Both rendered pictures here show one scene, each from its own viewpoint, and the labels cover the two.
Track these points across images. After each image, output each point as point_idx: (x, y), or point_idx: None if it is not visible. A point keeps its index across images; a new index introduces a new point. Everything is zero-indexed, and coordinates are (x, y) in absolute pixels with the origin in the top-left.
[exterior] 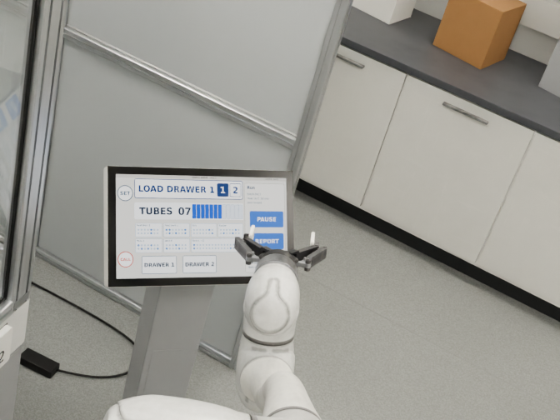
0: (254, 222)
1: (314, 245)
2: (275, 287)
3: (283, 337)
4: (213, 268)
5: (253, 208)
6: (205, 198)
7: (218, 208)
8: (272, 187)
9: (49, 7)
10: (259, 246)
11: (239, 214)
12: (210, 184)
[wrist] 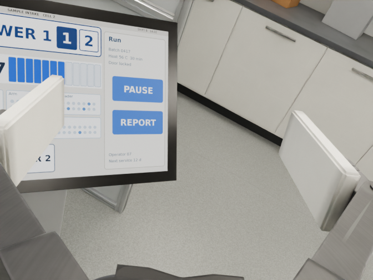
0: (119, 93)
1: (371, 190)
2: None
3: None
4: (49, 165)
5: (119, 72)
6: (34, 49)
7: (59, 68)
8: (149, 42)
9: None
10: (4, 225)
11: (95, 80)
12: (44, 26)
